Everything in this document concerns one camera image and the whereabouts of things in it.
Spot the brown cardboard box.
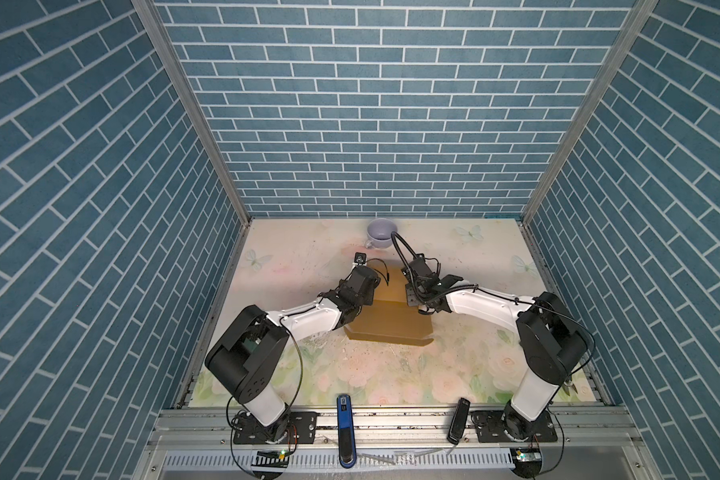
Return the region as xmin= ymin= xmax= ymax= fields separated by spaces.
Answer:
xmin=344 ymin=263 xmax=434 ymax=347

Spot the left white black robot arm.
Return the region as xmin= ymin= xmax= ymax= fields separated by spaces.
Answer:
xmin=204 ymin=264 xmax=381 ymax=436

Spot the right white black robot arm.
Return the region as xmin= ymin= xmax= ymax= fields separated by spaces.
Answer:
xmin=402 ymin=254 xmax=595 ymax=441

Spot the lavender ceramic cup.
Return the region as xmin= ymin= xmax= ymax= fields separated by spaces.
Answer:
xmin=365 ymin=218 xmax=398 ymax=249

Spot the black handheld device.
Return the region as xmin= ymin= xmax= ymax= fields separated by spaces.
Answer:
xmin=446 ymin=398 xmax=471 ymax=445

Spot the blue black handheld tool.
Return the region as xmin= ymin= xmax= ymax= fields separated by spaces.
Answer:
xmin=337 ymin=394 xmax=357 ymax=469

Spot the right green controller board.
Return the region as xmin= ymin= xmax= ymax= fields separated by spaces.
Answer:
xmin=511 ymin=448 xmax=543 ymax=464

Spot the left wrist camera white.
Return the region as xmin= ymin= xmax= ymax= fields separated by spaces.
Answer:
xmin=353 ymin=252 xmax=367 ymax=267

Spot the aluminium front rail frame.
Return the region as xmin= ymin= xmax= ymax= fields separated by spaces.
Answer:
xmin=135 ymin=404 xmax=659 ymax=479

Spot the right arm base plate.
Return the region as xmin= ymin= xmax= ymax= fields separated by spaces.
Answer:
xmin=470 ymin=409 xmax=558 ymax=443

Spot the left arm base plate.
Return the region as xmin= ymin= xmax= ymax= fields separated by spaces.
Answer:
xmin=232 ymin=410 xmax=318 ymax=445

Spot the white slotted cable duct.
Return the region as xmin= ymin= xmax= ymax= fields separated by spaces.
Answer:
xmin=162 ymin=448 xmax=515 ymax=474

